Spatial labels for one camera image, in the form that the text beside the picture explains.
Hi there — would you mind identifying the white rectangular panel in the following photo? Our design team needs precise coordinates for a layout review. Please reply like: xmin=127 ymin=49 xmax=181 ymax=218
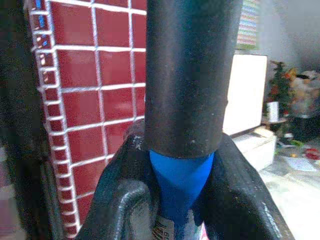
xmin=222 ymin=54 xmax=268 ymax=136

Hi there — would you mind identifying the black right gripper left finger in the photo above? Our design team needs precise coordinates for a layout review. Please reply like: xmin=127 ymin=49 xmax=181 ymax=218
xmin=77 ymin=123 xmax=163 ymax=240

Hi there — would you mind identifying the blue-handled green broom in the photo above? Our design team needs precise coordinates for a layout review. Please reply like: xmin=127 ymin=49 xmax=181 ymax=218
xmin=144 ymin=0 xmax=245 ymax=240

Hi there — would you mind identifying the small green christmas tree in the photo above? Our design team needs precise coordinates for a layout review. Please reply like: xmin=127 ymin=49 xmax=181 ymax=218
xmin=266 ymin=60 xmax=294 ymax=119

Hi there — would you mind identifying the white storage box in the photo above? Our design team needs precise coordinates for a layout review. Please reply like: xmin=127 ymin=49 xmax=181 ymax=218
xmin=231 ymin=126 xmax=278 ymax=171

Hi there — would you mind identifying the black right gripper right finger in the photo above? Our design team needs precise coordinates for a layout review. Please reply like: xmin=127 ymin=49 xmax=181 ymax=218
xmin=198 ymin=133 xmax=297 ymax=240

